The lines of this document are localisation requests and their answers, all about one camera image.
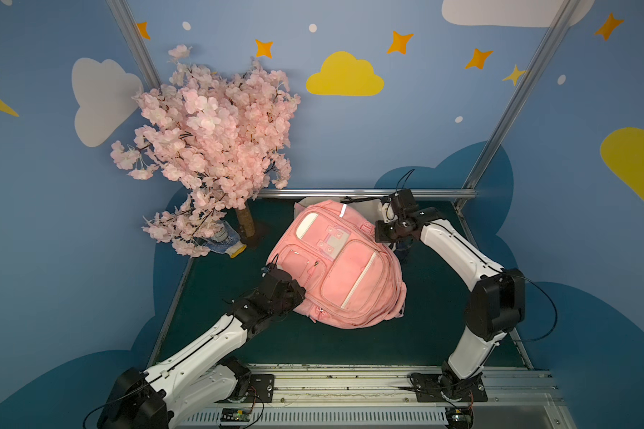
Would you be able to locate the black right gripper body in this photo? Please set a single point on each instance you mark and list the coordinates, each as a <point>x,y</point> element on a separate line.
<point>385,231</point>

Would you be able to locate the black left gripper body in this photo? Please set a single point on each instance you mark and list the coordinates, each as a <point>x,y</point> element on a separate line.
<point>288,292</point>

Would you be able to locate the pink backpack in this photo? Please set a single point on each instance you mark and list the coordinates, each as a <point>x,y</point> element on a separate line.
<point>350,281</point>

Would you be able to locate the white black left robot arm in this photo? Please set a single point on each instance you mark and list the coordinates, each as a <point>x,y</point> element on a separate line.
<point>203,372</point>

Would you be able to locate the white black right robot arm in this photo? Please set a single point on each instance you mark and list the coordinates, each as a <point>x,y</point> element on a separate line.
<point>437,233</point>

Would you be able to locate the beige and navy backpack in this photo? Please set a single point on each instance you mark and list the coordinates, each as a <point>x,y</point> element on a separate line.
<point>369,208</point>

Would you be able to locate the left green circuit board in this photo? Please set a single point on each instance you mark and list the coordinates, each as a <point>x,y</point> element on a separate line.
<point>235,417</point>

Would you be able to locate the green circuit board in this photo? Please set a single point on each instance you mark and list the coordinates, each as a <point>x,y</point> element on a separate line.
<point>457,418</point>
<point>235,417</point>

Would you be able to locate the pink artificial blossom tree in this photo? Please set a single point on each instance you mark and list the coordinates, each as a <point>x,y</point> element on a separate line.
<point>222,138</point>

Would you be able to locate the right green circuit board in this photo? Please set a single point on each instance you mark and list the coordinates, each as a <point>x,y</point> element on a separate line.
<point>457,418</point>

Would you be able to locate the aluminium right corner post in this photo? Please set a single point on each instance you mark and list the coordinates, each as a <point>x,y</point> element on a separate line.
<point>542,57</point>

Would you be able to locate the aluminium corner post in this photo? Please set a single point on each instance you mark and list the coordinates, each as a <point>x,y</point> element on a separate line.
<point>542,57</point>
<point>124,18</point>

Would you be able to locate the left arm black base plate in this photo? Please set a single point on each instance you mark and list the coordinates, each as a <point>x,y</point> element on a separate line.
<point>251,386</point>

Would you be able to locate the aluminium back rail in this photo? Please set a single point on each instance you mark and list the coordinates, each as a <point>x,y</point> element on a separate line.
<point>421,194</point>

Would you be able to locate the aluminium left side rail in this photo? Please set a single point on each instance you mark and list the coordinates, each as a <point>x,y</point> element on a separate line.
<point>170,316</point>

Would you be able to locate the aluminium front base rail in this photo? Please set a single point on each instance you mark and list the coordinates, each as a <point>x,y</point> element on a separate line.
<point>379,396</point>

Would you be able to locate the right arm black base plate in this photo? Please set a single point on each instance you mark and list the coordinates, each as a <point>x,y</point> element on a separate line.
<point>444,388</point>

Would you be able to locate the aluminium left corner post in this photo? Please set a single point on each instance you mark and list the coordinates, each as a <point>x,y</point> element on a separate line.
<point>124,18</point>

